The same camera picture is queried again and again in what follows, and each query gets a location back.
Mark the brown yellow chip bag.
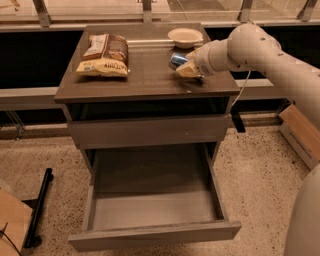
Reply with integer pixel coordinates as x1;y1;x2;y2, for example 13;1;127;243
76;34;128;77

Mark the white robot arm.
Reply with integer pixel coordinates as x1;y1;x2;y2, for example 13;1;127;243
176;23;320;256

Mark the brown cardboard box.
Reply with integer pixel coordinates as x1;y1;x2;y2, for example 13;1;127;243
280;104;320;170
0;188;32;256

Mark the white paper bowl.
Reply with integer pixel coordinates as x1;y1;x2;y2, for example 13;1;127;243
167;28;203;49

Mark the metal window railing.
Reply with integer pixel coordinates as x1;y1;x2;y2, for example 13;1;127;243
0;0;320;31

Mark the open grey middle drawer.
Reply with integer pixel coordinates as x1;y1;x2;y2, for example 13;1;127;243
69;144;241;252

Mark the grey drawer cabinet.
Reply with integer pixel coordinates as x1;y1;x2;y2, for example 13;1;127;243
54;23;239;172

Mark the crushed silver blue can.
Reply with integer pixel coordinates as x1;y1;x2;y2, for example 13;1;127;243
169;53;203;81

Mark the black metal stand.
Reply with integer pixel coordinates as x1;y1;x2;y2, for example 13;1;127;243
23;168;54;248

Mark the brown cardboard box left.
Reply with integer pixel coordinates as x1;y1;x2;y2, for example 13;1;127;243
0;188;32;256

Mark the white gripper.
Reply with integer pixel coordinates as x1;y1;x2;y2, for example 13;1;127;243
176;44;215;78

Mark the black thin cable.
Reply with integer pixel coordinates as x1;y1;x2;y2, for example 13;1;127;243
0;222;22;256

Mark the brown cardboard box right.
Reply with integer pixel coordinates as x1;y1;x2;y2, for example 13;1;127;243
280;104;320;170

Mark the white power cable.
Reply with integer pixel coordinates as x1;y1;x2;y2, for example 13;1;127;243
229;69;252;108

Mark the closed grey top drawer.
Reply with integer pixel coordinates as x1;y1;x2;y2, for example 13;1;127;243
68;115;230;149

